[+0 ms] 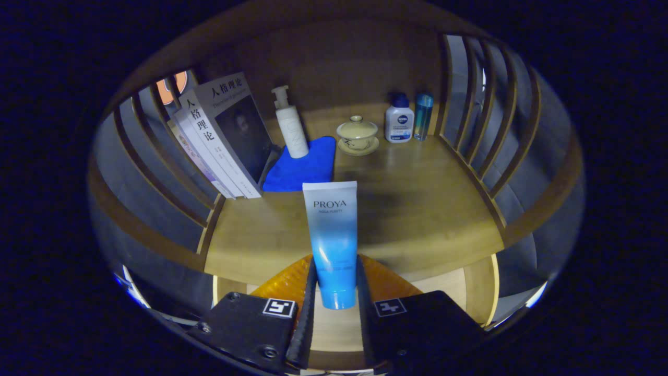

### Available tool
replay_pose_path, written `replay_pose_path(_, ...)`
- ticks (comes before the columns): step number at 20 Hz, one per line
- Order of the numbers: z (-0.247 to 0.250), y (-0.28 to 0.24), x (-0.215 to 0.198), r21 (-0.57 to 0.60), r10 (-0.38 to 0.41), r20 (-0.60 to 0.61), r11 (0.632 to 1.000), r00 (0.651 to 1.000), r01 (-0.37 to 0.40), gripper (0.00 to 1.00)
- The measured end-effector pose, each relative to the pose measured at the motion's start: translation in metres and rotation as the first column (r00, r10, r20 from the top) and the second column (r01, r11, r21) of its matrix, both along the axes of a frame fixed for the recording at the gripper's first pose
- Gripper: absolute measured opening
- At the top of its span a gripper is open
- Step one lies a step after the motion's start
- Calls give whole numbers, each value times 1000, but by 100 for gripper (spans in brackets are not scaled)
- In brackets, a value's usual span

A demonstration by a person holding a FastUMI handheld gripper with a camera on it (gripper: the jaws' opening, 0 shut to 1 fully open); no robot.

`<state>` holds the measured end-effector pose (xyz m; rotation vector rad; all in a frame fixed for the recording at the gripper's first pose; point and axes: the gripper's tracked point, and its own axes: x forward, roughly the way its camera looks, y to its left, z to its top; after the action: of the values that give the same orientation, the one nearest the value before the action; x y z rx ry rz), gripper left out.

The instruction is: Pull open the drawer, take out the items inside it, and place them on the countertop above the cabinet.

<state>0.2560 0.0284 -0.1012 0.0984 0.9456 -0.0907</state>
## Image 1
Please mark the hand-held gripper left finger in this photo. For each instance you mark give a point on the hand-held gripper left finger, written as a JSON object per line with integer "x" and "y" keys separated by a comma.
{"x": 308, "y": 324}

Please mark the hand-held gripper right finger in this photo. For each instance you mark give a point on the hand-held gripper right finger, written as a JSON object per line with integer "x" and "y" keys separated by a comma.
{"x": 365, "y": 329}

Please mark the blue white cosmetic tube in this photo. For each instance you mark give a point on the blue white cosmetic tube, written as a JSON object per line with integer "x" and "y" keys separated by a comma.
{"x": 331, "y": 235}

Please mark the wooden drawer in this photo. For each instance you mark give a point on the wooden drawer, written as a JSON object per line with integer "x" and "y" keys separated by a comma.
{"x": 449, "y": 284}

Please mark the wooden countertop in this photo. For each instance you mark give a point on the wooden countertop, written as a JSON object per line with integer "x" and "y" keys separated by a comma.
{"x": 417, "y": 209}

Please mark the wooden cabinet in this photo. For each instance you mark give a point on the wooden cabinet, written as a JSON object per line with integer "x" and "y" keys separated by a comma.
{"x": 339, "y": 62}

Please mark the blue folded cloth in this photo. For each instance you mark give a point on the blue folded cloth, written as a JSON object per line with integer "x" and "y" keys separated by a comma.
{"x": 302, "y": 172}

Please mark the thin white book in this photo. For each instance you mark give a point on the thin white book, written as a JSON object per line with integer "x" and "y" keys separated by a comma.
{"x": 229, "y": 183}

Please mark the pale purple book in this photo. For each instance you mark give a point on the pale purple book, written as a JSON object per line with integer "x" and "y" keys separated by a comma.
{"x": 219, "y": 183}

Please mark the white pump bottle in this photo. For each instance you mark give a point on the white pump bottle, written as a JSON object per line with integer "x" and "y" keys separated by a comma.
{"x": 292, "y": 130}

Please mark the beige lidded teacup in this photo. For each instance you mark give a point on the beige lidded teacup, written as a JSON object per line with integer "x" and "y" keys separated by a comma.
{"x": 357, "y": 133}

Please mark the white lotion bottle blue cap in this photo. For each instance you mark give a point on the white lotion bottle blue cap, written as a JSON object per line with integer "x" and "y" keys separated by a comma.
{"x": 399, "y": 122}

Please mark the white book with dark cover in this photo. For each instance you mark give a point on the white book with dark cover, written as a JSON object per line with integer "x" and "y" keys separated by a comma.
{"x": 235, "y": 120}

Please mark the slim teal bottle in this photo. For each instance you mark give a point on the slim teal bottle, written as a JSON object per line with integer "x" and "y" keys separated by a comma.
{"x": 422, "y": 117}

